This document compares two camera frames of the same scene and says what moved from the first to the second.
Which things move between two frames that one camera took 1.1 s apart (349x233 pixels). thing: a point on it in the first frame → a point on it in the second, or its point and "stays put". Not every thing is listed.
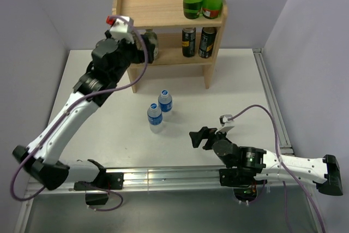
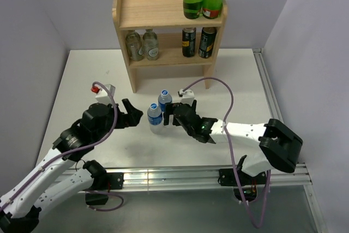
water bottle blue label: x=165 y=101 stays put
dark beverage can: x=207 y=38 stays put
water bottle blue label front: x=155 y=115 stays put
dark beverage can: x=188 y=41 stays put
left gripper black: x=145 y=55 → x=127 y=119
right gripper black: x=204 y=132 → x=169 y=110
